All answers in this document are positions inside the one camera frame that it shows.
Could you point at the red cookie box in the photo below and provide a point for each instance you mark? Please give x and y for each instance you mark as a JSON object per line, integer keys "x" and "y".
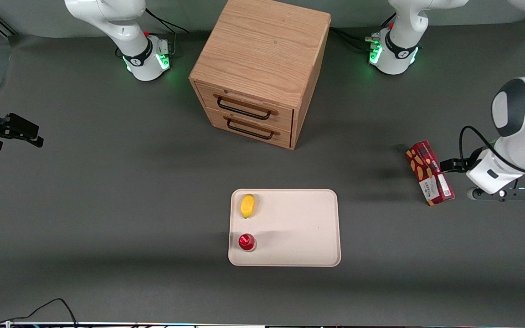
{"x": 430, "y": 175}

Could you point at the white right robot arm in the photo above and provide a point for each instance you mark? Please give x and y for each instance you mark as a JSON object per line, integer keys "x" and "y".
{"x": 121, "y": 32}

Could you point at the beige plastic tray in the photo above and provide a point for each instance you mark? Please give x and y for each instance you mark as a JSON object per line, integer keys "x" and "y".
{"x": 290, "y": 232}

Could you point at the wooden drawer front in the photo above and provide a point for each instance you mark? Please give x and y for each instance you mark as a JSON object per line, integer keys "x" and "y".
{"x": 244, "y": 102}
{"x": 251, "y": 130}

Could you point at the yellow lemon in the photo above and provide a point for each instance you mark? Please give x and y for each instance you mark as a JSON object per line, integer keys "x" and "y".
{"x": 247, "y": 206}

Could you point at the red cup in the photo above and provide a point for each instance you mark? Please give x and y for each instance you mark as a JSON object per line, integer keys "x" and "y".
{"x": 247, "y": 242}

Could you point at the wooden drawer cabinet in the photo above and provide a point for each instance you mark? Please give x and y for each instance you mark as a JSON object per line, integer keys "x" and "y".
{"x": 262, "y": 50}

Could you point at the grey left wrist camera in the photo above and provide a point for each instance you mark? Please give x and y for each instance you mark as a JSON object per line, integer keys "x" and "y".
{"x": 501, "y": 194}

